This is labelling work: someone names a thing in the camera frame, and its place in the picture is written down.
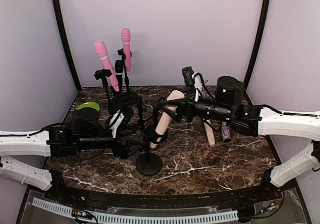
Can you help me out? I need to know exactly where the tall beige microphone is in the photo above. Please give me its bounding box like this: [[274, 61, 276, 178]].
[[150, 90, 185, 149]]

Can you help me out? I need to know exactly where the round-base stand of tall beige mic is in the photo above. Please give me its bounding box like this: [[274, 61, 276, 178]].
[[135, 132, 163, 177]]

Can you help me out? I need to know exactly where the beige microphone round head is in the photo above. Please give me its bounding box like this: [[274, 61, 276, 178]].
[[203, 120, 216, 147]]

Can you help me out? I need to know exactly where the purple rhinestone microphone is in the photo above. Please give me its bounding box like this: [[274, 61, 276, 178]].
[[221, 122, 231, 143]]

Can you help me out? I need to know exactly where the black clip mic stand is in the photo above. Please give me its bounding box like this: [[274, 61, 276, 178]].
[[94, 69, 115, 114]]

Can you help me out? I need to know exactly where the pink microphone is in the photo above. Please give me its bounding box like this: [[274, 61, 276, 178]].
[[121, 28, 132, 72], [94, 40, 120, 92]]

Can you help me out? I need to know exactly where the black tripod mic stand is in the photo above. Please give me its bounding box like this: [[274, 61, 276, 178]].
[[111, 92, 148, 136]]

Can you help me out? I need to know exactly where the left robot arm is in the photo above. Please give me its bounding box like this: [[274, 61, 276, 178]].
[[0, 107, 146, 202]]

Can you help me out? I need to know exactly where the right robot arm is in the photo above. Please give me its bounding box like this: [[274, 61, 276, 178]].
[[155, 76, 320, 201]]

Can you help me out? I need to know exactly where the black stand with textured grip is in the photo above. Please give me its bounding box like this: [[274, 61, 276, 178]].
[[114, 60, 124, 93]]

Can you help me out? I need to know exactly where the green round plate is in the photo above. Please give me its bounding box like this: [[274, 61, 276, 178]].
[[76, 101, 100, 112]]

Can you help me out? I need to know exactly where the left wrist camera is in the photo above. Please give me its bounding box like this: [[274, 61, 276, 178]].
[[105, 110, 129, 139]]

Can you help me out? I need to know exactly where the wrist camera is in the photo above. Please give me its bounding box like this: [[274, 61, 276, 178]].
[[105, 110, 129, 139], [182, 66, 204, 102]]

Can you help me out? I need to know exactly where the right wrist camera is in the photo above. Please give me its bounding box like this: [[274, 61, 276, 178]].
[[182, 66, 204, 102]]

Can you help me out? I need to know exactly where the white slotted cable duct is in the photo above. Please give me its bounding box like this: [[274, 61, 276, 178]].
[[31, 198, 239, 224]]

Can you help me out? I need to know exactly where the black front rail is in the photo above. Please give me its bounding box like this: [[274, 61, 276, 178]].
[[29, 176, 296, 214]]

